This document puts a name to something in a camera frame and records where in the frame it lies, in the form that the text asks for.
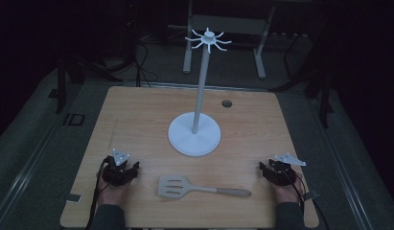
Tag white utensil rack with hooks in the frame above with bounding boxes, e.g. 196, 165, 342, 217
167, 27, 233, 157

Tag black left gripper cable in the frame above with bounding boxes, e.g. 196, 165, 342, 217
84, 158, 110, 230

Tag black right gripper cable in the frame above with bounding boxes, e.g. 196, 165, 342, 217
280, 166, 331, 230

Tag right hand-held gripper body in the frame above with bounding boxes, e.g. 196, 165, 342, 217
267, 152, 307, 187

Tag metal floor rail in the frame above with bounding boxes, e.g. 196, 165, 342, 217
308, 99, 375, 230
0, 124, 59, 224
121, 80, 261, 92

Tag person's left hand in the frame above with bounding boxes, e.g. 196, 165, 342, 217
97, 173, 132, 207

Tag black floor cables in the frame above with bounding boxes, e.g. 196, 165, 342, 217
131, 32, 160, 88

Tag black metal stand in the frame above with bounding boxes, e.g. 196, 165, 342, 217
269, 37, 335, 129
48, 18, 126, 115

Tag grey slotted spatula wooden handle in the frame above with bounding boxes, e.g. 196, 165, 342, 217
157, 174, 253, 200

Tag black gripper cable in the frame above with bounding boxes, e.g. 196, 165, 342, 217
280, 166, 331, 230
84, 158, 110, 230

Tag white metal table frame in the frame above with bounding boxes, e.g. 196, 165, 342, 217
167, 0, 277, 81

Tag person's right hand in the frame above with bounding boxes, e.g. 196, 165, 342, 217
270, 172, 305, 204

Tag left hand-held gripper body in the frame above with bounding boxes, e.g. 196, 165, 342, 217
103, 148, 137, 188

